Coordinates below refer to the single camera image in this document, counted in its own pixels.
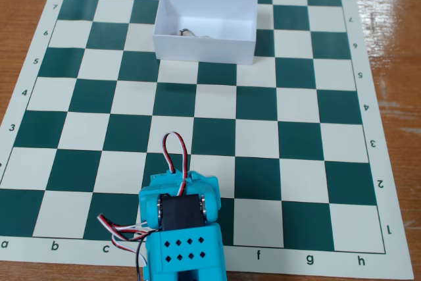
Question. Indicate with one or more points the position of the small white toy horse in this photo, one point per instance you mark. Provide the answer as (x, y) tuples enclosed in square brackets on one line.
[(184, 32)]

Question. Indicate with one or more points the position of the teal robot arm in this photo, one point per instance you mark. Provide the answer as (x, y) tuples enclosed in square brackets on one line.
[(184, 251)]

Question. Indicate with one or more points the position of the white open cardboard box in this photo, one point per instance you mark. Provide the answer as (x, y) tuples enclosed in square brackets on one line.
[(204, 49)]

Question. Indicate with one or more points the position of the green and white chessboard mat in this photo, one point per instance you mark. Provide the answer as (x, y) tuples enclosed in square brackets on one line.
[(296, 113)]

